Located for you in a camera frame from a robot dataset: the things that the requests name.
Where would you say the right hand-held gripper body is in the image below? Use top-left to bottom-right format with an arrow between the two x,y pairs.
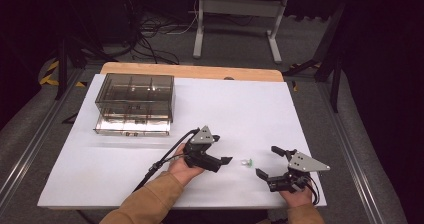
266,150 -> 331,194

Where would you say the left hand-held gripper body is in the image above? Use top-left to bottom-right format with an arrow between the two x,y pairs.
182,125 -> 222,174

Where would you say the smoky clear drawer organizer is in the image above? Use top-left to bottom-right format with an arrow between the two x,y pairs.
94,72 -> 175,124

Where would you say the person's left hand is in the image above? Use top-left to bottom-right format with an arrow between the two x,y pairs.
167,143 -> 206,187

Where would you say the person's right hand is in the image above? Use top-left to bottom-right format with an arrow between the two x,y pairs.
279,185 -> 315,209

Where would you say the black metal stand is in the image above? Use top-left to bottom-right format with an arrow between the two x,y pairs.
282,2 -> 348,114
53,30 -> 109,101

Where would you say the yellow black floor tape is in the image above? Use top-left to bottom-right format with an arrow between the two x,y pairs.
38,60 -> 87,88

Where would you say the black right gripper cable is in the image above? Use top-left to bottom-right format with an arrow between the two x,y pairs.
303,173 -> 322,206

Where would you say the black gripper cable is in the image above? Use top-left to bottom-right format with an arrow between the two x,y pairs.
303,173 -> 322,206
133,127 -> 201,193

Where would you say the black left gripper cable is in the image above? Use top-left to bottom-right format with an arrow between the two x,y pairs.
133,127 -> 201,193

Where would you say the aluminium floor rail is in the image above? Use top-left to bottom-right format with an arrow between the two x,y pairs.
0,68 -> 86,207
315,83 -> 388,224

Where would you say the tangle of floor cables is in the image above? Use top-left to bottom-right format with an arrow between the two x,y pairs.
124,0 -> 203,66

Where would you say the grey metal desk frame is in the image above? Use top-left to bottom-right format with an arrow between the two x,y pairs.
192,0 -> 290,65

